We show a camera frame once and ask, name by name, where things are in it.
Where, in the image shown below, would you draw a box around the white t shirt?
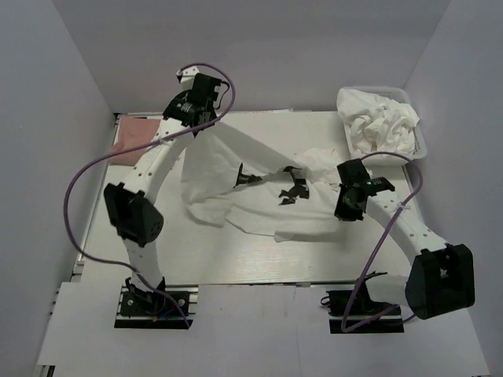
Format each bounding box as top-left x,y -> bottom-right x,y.
181,123 -> 347,242

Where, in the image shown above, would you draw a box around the white plastic basket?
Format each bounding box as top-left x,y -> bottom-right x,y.
336,86 -> 427,167

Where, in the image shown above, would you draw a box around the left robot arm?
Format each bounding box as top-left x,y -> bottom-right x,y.
104,68 -> 230,313

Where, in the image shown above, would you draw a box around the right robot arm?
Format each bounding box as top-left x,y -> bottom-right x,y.
335,159 -> 475,320

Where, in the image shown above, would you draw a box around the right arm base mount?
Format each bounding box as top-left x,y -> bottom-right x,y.
320,290 -> 404,335

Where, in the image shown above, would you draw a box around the folded pink t shirt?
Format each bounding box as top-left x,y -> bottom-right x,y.
108,116 -> 160,167

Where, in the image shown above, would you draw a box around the crumpled white shirts in basket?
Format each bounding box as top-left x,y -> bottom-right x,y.
336,89 -> 420,156

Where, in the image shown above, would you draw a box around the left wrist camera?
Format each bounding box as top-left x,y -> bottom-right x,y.
176,66 -> 200,85

